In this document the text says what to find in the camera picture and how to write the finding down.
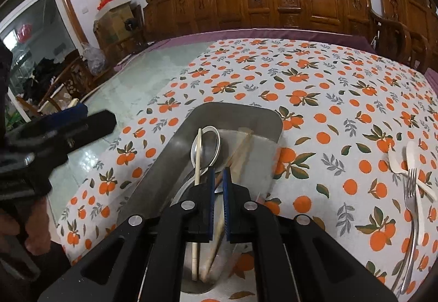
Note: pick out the brown wooden chopstick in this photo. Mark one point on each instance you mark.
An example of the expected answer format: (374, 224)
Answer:
(239, 149)
(247, 148)

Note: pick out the light wooden chopstick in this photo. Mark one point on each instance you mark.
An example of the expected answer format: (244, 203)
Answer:
(197, 165)
(214, 254)

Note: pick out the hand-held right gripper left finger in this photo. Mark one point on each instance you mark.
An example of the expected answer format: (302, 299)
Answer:
(212, 199)

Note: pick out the rectangular metal tray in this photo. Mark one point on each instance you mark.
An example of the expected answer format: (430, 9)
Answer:
(164, 178)

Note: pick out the glass door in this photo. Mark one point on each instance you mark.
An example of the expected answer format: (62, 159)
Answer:
(37, 48)

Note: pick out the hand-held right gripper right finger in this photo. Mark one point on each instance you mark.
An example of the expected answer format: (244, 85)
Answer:
(228, 213)

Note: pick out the person's left hand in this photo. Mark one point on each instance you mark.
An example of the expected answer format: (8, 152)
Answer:
(37, 230)

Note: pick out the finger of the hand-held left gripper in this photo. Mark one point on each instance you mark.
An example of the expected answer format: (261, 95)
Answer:
(68, 112)
(78, 131)

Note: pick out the crumpled plastic bag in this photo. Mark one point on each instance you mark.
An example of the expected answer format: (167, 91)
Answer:
(91, 57)

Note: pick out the orange print tablecloth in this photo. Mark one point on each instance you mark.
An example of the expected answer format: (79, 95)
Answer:
(325, 124)

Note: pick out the large cardboard box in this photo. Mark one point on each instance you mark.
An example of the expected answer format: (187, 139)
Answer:
(116, 24)

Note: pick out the white plastic spoon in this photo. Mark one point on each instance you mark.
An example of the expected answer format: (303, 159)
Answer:
(412, 158)
(398, 163)

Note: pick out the red plastic item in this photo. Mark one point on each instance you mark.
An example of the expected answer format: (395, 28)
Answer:
(104, 3)

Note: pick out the carved wooden armchair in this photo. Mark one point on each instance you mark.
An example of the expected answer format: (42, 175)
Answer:
(407, 11)

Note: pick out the metal fork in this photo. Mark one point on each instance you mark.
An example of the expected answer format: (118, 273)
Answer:
(412, 206)

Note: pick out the metal spoon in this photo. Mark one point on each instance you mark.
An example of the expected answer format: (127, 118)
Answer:
(209, 154)

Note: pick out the wooden side chair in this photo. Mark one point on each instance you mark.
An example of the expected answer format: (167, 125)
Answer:
(73, 79)

